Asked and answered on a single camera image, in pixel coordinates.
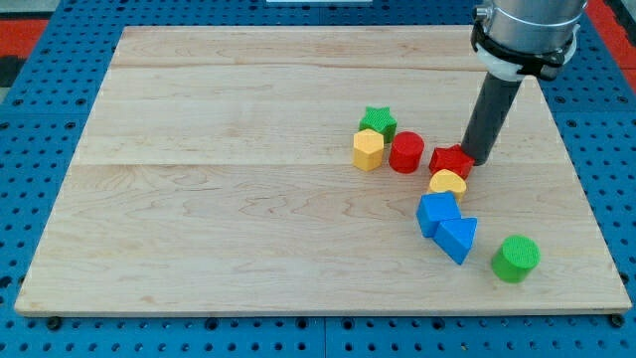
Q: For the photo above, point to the red star block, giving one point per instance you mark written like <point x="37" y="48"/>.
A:
<point x="451" y="158"/>

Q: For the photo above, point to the blue cube block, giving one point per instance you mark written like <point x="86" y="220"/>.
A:
<point x="434" y="208"/>

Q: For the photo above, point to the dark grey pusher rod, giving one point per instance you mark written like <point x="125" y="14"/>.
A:
<point x="488" y="116"/>

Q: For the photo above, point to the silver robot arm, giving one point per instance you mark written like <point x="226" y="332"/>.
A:
<point x="519" y="38"/>

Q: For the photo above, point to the yellow hexagon block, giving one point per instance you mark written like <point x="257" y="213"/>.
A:
<point x="368" y="149"/>

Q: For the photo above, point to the green star block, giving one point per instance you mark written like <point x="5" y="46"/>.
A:
<point x="380" y="120"/>

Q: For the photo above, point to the yellow heart block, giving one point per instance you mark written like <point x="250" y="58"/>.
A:
<point x="446" y="180"/>

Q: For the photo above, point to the blue triangle block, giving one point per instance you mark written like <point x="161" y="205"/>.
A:
<point x="455" y="237"/>

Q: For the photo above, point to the green cylinder block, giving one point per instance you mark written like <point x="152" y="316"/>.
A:
<point x="515" y="259"/>

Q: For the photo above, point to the red cylinder block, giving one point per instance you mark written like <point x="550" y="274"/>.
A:
<point x="406" y="152"/>

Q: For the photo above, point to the wooden board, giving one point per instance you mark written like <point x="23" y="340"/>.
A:
<point x="214" y="177"/>

